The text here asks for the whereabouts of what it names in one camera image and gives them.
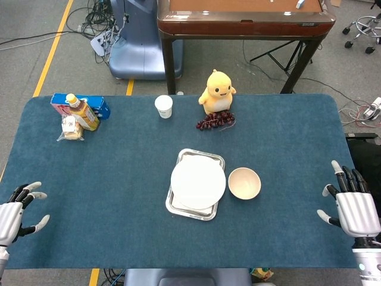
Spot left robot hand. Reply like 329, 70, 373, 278
0, 181, 51, 247

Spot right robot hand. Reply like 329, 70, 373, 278
316, 160, 381, 239

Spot beige bowl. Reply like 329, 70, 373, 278
227, 167, 262, 200

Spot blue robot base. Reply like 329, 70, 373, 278
108, 0, 184, 80

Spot white round plate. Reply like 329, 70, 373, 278
170, 156, 227, 210

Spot black chair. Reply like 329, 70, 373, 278
345, 132, 381, 215

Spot white power strip with plugs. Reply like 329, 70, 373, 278
362, 97, 381, 119

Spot wrapped bread package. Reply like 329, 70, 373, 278
56, 115, 85, 142

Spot yellow green snack packet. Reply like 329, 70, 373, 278
249, 267, 274, 282

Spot blue table cloth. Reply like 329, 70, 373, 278
0, 94, 375, 270

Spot yellow tea bottle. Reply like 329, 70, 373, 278
65, 93, 101, 132

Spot blue and pink box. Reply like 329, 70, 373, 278
50, 92, 111, 120

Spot silver metal tray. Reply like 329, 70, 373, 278
165, 148, 226, 222

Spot dark red grape bunch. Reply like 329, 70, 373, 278
195, 110, 236, 132

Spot black tripod stand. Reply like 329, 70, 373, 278
249, 40, 314, 76

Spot grey robot torso base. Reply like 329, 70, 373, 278
123, 268, 253, 286

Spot yellow plush duck toy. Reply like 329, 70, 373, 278
198, 69, 237, 115

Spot office chair base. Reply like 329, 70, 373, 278
342, 11, 381, 55

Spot white paper cup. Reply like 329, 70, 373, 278
154, 95, 174, 119

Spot brown wooden table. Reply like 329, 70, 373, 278
157, 0, 337, 95

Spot tangled black floor cables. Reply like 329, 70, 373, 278
65, 0, 120, 39

